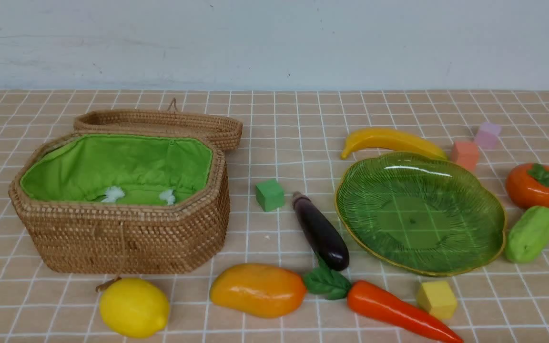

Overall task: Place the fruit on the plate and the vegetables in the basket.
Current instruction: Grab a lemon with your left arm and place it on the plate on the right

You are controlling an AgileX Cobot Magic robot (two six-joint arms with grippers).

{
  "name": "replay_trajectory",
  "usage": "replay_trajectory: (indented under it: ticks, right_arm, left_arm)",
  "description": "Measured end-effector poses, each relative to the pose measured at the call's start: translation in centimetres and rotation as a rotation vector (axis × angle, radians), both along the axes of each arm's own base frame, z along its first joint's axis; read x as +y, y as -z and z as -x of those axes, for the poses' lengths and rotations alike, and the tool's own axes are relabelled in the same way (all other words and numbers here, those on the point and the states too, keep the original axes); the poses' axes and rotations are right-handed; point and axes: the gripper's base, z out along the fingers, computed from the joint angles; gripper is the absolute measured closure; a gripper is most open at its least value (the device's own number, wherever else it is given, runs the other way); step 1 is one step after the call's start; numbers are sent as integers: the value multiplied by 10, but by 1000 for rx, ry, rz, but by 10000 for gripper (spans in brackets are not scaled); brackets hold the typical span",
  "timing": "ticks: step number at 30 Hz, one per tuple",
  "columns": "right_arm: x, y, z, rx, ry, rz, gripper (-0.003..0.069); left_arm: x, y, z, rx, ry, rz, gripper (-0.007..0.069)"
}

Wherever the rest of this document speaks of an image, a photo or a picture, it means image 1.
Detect dark purple plastic eggplant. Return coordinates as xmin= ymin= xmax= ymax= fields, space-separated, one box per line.
xmin=291 ymin=191 xmax=349 ymax=272

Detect yellow plastic banana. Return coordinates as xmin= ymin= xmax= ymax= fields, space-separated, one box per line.
xmin=340 ymin=127 xmax=448 ymax=160

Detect orange yellow plastic mango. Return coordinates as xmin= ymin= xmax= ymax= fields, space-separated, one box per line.
xmin=209 ymin=263 xmax=307 ymax=319

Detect orange plastic carrot green leaves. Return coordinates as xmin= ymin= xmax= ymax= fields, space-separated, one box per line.
xmin=302 ymin=261 xmax=464 ymax=343

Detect yellow plastic lemon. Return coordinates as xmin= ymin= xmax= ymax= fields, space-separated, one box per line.
xmin=99 ymin=278 xmax=170 ymax=339

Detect orange plastic persimmon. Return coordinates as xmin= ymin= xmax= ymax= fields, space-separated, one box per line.
xmin=505 ymin=162 xmax=549 ymax=209

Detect light green plastic cucumber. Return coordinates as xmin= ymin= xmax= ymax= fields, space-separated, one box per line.
xmin=505 ymin=206 xmax=549 ymax=263

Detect green foam cube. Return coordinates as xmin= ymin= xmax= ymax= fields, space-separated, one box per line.
xmin=255 ymin=179 xmax=285 ymax=212

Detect woven wicker basket lid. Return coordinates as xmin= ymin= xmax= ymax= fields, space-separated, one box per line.
xmin=73 ymin=102 xmax=243 ymax=151

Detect checkered beige tablecloth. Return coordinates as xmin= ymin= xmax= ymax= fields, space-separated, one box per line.
xmin=0 ymin=89 xmax=549 ymax=343

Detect green glass leaf plate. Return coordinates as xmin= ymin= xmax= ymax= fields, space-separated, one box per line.
xmin=335 ymin=151 xmax=508 ymax=277

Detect orange pink foam cube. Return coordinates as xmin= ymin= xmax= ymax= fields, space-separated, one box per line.
xmin=449 ymin=141 xmax=479 ymax=172

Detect woven wicker basket green lining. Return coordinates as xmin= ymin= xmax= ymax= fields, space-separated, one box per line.
xmin=9 ymin=132 xmax=231 ymax=275

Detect wooden basket toggle clasp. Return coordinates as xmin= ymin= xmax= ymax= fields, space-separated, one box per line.
xmin=95 ymin=276 xmax=121 ymax=293

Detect yellow foam cube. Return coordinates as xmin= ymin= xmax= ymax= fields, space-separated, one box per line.
xmin=416 ymin=281 xmax=458 ymax=321

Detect light pink foam cube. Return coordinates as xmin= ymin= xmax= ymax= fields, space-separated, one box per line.
xmin=473 ymin=122 xmax=502 ymax=149

